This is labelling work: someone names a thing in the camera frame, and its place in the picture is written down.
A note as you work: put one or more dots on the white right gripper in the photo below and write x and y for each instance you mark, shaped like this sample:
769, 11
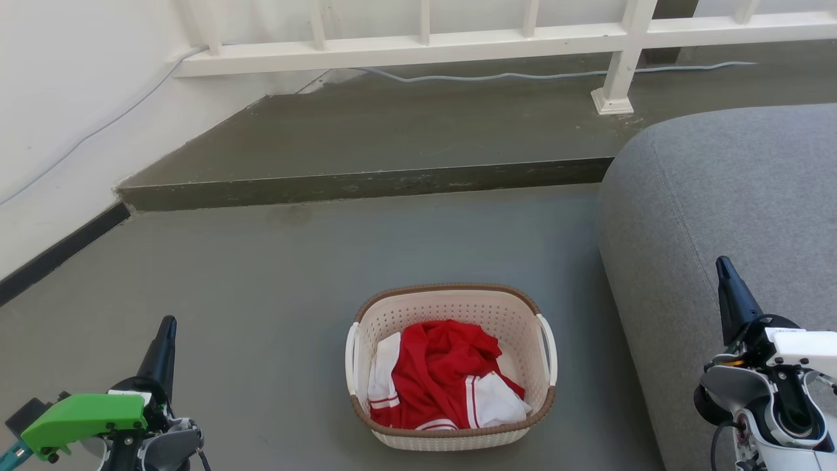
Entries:
807, 350

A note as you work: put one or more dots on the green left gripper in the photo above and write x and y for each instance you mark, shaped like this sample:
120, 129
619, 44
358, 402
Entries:
85, 415

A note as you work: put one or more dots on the cream plastic laundry basket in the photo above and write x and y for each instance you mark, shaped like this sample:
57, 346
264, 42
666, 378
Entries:
451, 306

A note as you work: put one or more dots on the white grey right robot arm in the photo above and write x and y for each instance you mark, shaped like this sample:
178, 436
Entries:
765, 405

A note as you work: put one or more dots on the grey fabric sofa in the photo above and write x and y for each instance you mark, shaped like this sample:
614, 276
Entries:
732, 190

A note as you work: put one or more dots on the black baseboard strip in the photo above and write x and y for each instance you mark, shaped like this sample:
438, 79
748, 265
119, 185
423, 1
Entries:
65, 252

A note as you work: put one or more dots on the red and white garment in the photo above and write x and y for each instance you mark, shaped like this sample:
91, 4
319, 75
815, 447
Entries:
438, 373

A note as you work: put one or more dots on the raised grey concrete step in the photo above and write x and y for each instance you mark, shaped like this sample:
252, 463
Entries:
392, 131

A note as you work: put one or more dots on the white wooden railing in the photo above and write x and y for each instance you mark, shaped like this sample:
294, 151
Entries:
405, 51

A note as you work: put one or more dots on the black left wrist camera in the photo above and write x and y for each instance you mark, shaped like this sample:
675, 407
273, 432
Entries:
26, 415

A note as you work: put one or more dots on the teal left camera plug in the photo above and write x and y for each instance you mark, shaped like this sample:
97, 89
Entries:
10, 454

